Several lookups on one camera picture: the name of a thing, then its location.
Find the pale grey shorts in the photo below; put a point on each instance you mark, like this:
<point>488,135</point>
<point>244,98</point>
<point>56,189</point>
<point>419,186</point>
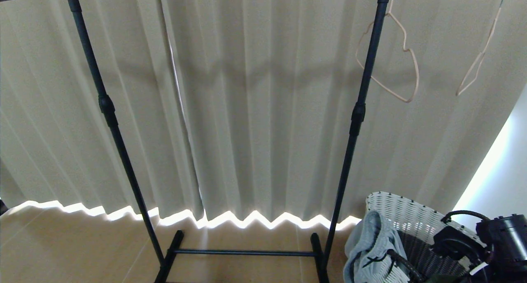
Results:
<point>370,242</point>

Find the pink clothes hanger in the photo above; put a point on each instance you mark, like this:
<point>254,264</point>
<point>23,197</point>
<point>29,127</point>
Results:
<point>488,40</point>
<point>418,79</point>

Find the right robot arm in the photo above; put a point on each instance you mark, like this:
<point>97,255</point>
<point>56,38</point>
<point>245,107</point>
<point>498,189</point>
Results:
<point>506,237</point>

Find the black clothes rack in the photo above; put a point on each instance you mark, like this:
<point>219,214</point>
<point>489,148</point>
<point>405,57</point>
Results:
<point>108,106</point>

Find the white laundry basket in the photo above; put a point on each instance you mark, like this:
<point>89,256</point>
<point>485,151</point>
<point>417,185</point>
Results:
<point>407,217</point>

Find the beige curtain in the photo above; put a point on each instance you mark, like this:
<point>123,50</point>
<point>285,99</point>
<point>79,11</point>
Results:
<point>267,110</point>

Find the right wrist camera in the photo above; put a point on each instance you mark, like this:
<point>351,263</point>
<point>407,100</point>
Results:
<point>455,244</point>

